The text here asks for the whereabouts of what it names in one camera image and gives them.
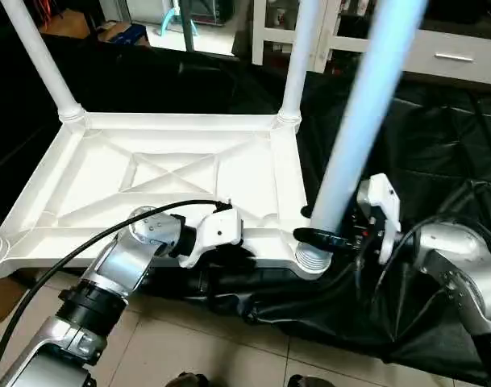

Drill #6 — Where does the white plastic table leg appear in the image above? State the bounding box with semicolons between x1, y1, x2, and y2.
0;0;89;130
293;0;430;271
279;0;322;130

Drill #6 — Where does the white plastic table top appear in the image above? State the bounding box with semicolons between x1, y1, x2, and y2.
0;109;336;281

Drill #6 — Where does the black work mat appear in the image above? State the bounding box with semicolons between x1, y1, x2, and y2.
0;32;491;380

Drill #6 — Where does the dark robot right foot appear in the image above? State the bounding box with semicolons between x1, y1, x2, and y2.
287;375;335;387

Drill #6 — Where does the white low drawer unit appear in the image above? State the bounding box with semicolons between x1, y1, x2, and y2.
402;28;491;85

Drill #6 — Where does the white glass-door cabinet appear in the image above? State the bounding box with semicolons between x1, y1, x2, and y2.
252;0;391;75

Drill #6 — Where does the grey metal pole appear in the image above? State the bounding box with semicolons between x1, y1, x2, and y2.
179;0;196;53

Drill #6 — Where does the blue cardboard box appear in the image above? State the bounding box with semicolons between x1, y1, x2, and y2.
98;23;149;48

